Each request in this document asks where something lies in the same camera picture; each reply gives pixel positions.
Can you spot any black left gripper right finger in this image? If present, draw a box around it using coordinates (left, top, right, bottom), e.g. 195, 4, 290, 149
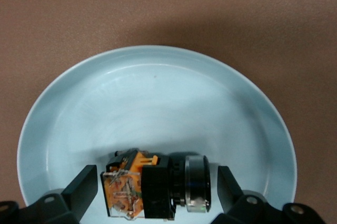
210, 165, 329, 224

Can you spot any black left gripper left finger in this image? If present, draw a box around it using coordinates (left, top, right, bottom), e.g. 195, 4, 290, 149
0, 164, 99, 224

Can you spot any orange push-button switch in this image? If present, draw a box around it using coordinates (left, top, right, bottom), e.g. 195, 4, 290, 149
100, 149, 213, 221

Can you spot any light blue round plate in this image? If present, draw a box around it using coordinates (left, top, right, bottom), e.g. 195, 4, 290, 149
16, 45, 298, 224

